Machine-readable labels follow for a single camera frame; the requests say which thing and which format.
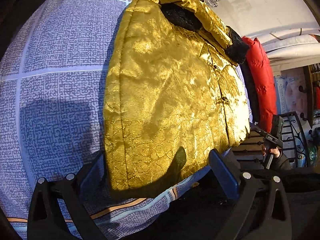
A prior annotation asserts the blue plaid bed sheet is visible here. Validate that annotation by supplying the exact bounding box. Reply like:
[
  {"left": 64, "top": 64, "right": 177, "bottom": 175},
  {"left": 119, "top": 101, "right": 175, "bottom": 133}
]
[{"left": 1, "top": 0, "right": 209, "bottom": 239}]

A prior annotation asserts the person right hand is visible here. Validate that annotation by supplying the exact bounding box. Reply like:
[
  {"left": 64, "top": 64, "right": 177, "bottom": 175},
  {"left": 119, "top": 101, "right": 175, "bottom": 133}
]
[{"left": 261, "top": 145, "right": 280, "bottom": 158}]

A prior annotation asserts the gold satin padded jacket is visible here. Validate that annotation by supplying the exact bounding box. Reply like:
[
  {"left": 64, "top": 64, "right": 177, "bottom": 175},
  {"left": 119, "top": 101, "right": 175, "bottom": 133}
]
[{"left": 103, "top": 0, "right": 250, "bottom": 200}]

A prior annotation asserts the black metal bed frame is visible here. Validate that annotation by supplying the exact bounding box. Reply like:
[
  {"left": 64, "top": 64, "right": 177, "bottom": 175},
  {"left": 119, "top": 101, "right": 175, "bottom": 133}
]
[{"left": 232, "top": 112, "right": 311, "bottom": 168}]

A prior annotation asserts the red puffer jacket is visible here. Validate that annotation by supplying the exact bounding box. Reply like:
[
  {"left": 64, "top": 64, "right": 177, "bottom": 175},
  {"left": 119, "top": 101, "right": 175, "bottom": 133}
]
[{"left": 242, "top": 36, "right": 277, "bottom": 132}]

